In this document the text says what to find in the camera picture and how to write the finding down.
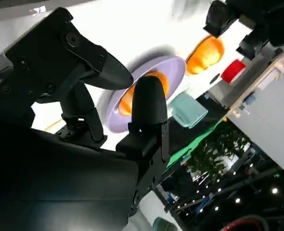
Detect red hose coil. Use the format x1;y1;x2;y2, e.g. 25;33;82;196
222;215;269;231

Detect lilac plate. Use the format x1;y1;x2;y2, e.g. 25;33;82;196
107;55;187;133

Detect pale green mug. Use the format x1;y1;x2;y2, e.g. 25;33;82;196
168;92;209;129

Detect grey machine cabinet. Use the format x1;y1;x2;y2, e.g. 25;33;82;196
224;45;284;173

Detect black round table grommet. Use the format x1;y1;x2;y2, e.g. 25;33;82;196
209;74;221;85

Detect red block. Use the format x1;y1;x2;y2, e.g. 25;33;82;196
221;59;247;84

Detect orange and white bread roll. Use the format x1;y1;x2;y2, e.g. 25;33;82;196
185;36;225;76
117;71;169;116

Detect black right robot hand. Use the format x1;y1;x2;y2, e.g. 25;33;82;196
0;7;171;231

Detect teal round container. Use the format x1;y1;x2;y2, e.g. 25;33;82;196
152;216;178;231

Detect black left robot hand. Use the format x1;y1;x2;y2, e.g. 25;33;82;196
203;0;284;61

